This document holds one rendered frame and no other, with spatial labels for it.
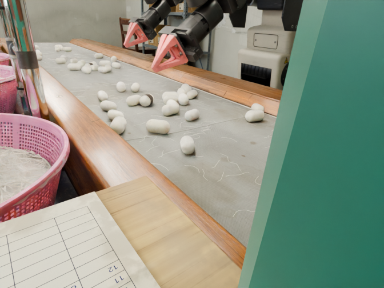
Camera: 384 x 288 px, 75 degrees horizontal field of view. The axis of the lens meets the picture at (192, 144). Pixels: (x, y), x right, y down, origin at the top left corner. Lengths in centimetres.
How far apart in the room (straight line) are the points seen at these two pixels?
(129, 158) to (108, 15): 543
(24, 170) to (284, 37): 96
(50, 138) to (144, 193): 20
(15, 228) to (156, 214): 8
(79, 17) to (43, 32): 69
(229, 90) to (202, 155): 30
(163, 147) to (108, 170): 11
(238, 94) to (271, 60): 51
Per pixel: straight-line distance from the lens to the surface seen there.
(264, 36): 115
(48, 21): 539
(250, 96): 57
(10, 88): 70
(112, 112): 43
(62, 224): 18
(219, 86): 63
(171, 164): 30
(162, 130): 37
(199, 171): 29
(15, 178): 33
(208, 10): 62
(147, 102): 50
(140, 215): 18
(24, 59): 40
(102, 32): 561
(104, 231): 17
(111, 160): 27
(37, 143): 39
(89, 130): 35
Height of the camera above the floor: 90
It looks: 26 degrees down
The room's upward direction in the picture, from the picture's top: 3 degrees clockwise
